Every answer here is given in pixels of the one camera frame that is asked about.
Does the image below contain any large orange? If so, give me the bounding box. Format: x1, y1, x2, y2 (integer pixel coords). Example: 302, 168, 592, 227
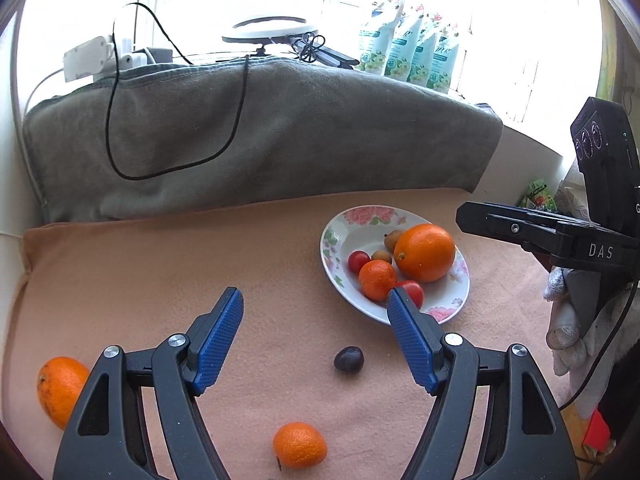
37, 356, 90, 430
394, 223, 456, 283

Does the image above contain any small brown kiwi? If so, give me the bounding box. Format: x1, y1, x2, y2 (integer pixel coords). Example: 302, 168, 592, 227
384, 230, 404, 254

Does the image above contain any small mandarin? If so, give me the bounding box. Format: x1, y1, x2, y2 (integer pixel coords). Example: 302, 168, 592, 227
358, 259, 397, 302
272, 422, 328, 469

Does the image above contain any dark plum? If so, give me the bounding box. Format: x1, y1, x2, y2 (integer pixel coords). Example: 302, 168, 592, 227
333, 346, 364, 374

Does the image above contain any small red cherry tomato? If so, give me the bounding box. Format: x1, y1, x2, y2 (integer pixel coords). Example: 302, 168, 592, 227
347, 250, 370, 275

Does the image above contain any right white gloved hand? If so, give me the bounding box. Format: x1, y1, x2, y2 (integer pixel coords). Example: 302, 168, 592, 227
544, 266, 639, 419

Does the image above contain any green snack package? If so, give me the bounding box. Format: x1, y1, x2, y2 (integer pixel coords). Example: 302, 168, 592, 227
518, 179, 558, 214

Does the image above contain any red box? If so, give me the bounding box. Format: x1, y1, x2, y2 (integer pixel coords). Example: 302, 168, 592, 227
582, 408, 611, 456

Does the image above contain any large orange in plate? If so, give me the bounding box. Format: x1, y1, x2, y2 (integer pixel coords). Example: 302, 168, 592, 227
394, 223, 456, 283

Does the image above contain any red tomato in plate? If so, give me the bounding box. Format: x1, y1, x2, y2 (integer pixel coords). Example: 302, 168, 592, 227
396, 280, 424, 309

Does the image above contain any small mandarin in plate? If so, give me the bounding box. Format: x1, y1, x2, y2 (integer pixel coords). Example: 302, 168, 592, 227
358, 259, 397, 302

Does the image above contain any floral white ceramic plate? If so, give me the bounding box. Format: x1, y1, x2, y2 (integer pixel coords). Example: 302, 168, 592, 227
319, 204, 472, 326

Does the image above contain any beige cloth mat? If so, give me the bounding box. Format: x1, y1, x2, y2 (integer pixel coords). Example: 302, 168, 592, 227
0, 187, 576, 480

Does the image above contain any grey blanket covered backrest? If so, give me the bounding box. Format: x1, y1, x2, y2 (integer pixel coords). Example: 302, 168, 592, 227
22, 58, 502, 222

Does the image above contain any white power strip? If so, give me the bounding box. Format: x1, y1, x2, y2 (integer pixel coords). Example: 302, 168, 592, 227
63, 36, 155, 82

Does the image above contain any black charger adapter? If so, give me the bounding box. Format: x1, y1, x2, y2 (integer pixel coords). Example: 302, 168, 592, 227
143, 48, 174, 64

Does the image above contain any black cable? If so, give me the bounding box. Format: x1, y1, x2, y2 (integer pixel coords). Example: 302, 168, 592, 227
104, 1, 251, 181

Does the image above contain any white cable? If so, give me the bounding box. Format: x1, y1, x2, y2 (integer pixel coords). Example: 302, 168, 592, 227
8, 8, 66, 212

